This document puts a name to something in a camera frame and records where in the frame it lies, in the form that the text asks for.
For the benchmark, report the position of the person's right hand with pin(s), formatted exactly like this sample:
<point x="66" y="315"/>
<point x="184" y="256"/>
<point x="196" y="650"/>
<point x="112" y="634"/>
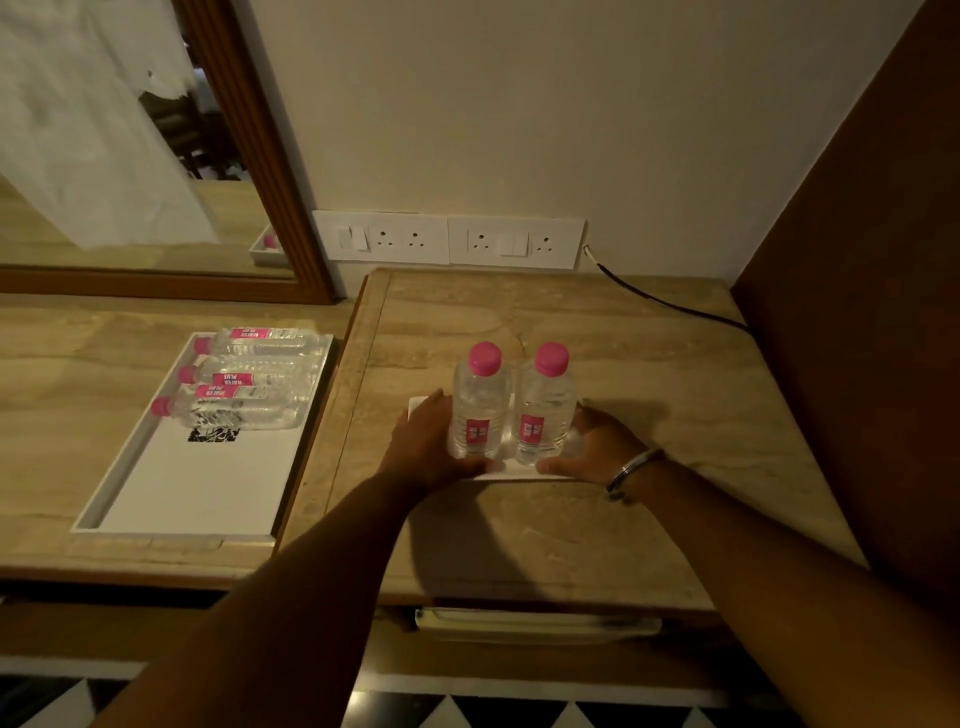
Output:
<point x="604" y="450"/>

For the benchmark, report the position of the wooden framed mirror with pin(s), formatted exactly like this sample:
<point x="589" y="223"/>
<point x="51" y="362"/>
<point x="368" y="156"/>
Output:
<point x="255" y="150"/>

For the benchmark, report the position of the person's right forearm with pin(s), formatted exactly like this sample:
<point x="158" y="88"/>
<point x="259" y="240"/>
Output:
<point x="787" y="592"/>

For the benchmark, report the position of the person's left forearm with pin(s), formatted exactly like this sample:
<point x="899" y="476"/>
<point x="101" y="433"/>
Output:
<point x="300" y="600"/>

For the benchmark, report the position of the person's left thumb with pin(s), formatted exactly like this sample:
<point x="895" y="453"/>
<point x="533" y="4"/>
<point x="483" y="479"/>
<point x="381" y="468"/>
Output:
<point x="466" y="469"/>

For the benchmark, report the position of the pink-capped clear water bottle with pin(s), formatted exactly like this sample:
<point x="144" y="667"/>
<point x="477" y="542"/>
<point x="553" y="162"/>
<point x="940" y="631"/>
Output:
<point x="546" y="412"/>
<point x="480" y="409"/>
<point x="247" y="373"/>
<point x="270" y="341"/>
<point x="232" y="407"/>

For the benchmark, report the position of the brown wooden panel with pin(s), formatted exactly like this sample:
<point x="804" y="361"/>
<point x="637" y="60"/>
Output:
<point x="870" y="300"/>

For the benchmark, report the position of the white switch socket plate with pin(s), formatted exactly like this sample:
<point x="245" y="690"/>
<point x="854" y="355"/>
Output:
<point x="382" y="238"/>
<point x="517" y="242"/>

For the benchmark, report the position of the large white tray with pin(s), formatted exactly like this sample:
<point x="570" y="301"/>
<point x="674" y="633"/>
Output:
<point x="202" y="487"/>

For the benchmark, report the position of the person's right thumb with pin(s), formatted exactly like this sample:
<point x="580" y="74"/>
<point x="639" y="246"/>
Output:
<point x="561" y="466"/>

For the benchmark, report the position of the black code sticker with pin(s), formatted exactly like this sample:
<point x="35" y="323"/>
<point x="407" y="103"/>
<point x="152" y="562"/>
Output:
<point x="214" y="435"/>

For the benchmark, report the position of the small white tray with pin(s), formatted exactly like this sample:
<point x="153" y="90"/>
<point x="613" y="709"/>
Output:
<point x="504" y="469"/>

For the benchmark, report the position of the person's left hand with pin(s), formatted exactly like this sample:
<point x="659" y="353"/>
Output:
<point x="420" y="450"/>

